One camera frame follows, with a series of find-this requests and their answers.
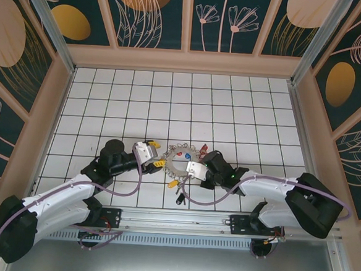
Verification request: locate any large metal keyring disc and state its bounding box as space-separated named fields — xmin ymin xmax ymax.
xmin=159 ymin=141 xmax=201 ymax=183

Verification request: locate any black-capped key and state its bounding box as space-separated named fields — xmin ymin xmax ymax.
xmin=172 ymin=184 xmax=187 ymax=206

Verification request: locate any grey metal panel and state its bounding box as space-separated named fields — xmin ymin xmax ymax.
xmin=3 ymin=234 xmax=357 ymax=271

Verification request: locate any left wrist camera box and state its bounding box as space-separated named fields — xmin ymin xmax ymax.
xmin=131 ymin=140 xmax=159 ymax=166

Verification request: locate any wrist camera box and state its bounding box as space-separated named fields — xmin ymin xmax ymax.
xmin=131 ymin=140 xmax=159 ymax=166
xmin=185 ymin=160 xmax=210 ymax=181

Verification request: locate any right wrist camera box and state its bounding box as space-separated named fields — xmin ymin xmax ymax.
xmin=185 ymin=160 xmax=210 ymax=181

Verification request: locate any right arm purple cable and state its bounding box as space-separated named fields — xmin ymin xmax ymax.
xmin=177 ymin=169 xmax=355 ymax=265

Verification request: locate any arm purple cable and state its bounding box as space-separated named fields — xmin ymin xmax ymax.
xmin=177 ymin=169 xmax=355 ymax=265
xmin=0 ymin=147 xmax=144 ymax=268

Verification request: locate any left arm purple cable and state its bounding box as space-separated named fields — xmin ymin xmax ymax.
xmin=0 ymin=147 xmax=144 ymax=268

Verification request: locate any aluminium mounting rail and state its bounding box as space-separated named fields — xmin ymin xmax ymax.
xmin=5 ymin=194 xmax=344 ymax=249

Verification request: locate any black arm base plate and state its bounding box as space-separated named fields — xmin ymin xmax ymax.
xmin=93 ymin=206 xmax=124 ymax=230
xmin=228 ymin=212 xmax=287 ymax=243

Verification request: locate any slotted grey cable duct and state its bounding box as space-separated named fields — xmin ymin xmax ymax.
xmin=36 ymin=226 xmax=285 ymax=256

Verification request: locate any aluminium corner post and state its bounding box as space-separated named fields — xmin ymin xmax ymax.
xmin=290 ymin=0 xmax=361 ymax=90
xmin=12 ymin=0 xmax=82 ymax=74

